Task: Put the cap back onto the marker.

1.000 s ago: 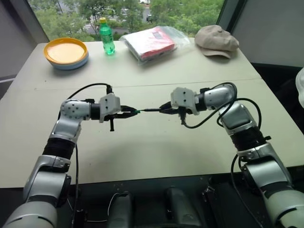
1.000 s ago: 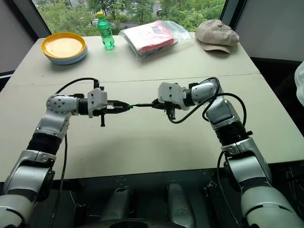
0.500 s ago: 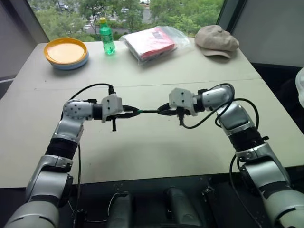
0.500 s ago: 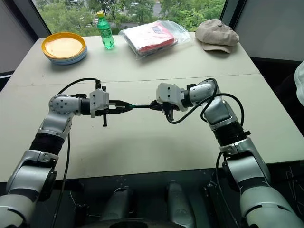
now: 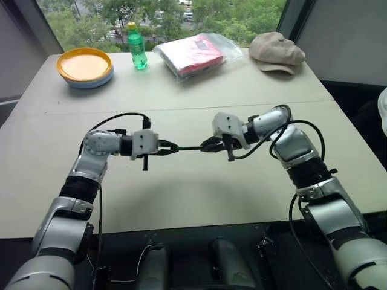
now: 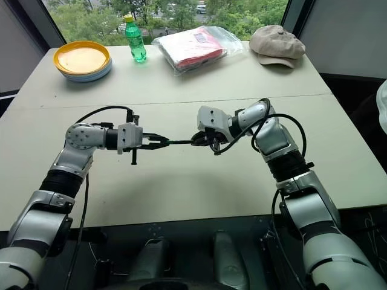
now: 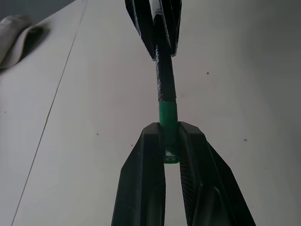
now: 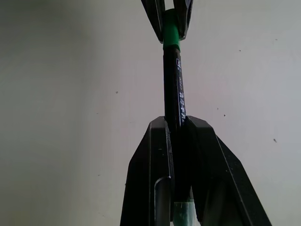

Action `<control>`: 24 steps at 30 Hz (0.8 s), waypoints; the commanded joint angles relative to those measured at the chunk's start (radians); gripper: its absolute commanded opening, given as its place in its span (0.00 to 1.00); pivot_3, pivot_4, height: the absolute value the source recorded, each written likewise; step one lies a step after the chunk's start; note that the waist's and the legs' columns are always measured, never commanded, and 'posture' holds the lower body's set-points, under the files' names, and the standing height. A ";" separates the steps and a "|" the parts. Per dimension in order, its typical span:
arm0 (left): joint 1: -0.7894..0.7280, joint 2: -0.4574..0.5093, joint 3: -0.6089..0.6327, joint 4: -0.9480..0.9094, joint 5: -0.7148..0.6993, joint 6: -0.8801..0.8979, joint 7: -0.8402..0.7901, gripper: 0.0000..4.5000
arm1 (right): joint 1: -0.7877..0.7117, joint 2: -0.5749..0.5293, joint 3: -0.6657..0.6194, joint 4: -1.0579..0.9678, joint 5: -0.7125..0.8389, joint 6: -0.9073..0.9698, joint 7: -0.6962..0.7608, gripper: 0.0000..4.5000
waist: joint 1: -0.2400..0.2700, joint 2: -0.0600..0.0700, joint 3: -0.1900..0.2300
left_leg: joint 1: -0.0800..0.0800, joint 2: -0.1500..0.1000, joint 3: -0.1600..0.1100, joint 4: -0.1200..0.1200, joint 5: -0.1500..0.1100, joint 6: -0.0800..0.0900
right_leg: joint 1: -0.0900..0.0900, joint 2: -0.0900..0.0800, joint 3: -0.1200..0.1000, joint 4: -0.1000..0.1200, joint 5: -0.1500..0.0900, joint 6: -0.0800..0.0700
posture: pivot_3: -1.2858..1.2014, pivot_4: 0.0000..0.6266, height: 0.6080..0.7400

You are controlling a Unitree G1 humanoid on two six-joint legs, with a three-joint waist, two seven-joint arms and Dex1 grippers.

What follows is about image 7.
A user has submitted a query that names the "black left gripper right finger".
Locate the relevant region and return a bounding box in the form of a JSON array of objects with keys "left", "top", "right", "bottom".
[{"left": 175, "top": 121, "right": 257, "bottom": 226}]

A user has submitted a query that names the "green marker cap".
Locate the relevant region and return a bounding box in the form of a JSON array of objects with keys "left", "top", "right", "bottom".
[{"left": 158, "top": 100, "right": 181, "bottom": 164}]

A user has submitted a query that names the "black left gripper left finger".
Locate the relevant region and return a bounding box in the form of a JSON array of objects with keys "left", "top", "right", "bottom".
[{"left": 111, "top": 122, "right": 166, "bottom": 226}]

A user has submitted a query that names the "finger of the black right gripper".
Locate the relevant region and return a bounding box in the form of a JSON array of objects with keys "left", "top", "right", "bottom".
[
  {"left": 124, "top": 0, "right": 158, "bottom": 62},
  {"left": 160, "top": 0, "right": 183, "bottom": 57}
]

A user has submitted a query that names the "black marker pen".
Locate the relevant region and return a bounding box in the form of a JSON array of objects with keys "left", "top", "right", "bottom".
[{"left": 150, "top": 0, "right": 177, "bottom": 103}]

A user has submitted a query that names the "grey folded cloth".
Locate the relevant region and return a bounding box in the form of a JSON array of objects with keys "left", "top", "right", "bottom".
[{"left": 0, "top": 15, "right": 45, "bottom": 70}]

